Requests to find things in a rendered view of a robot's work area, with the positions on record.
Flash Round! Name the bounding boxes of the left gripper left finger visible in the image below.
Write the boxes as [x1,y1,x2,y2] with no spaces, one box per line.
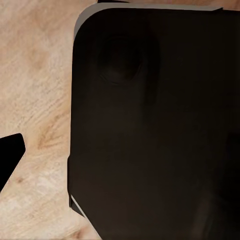
[0,133,26,192]

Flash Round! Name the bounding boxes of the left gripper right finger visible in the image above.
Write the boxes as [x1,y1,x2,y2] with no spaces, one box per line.
[224,132,240,172]

